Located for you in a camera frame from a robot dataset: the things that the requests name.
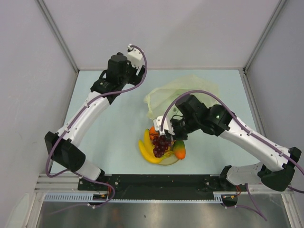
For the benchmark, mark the white slotted cable duct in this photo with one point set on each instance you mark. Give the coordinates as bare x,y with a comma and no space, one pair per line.
97,198

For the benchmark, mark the green orange fake mango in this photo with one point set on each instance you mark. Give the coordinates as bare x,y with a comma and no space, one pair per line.
179,149

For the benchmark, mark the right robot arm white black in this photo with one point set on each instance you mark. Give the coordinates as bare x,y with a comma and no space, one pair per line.
276,166

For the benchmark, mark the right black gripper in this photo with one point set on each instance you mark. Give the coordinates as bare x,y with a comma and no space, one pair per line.
176,136

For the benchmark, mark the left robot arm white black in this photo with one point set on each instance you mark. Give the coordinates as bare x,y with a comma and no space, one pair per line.
63,145

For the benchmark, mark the orange fake persimmon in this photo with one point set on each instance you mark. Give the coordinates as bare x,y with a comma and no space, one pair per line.
152,131

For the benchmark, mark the beige round plate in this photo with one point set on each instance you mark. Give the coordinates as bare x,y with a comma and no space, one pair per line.
171,160

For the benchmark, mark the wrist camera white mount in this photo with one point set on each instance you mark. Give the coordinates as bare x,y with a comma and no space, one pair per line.
135,57
163,126

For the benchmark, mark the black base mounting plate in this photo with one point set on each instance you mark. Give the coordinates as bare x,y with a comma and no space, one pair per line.
176,187

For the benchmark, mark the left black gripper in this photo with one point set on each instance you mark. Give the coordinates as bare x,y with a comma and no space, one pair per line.
135,79

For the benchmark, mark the dark red fake grapes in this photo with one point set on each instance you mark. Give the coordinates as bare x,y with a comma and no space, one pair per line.
161,145

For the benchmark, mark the yellow fake banana bunch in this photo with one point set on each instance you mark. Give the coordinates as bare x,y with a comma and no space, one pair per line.
146,149

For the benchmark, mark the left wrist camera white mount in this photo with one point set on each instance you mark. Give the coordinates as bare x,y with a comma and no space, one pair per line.
135,57

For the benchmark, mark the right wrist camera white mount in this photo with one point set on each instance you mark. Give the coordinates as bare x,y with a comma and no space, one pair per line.
163,126

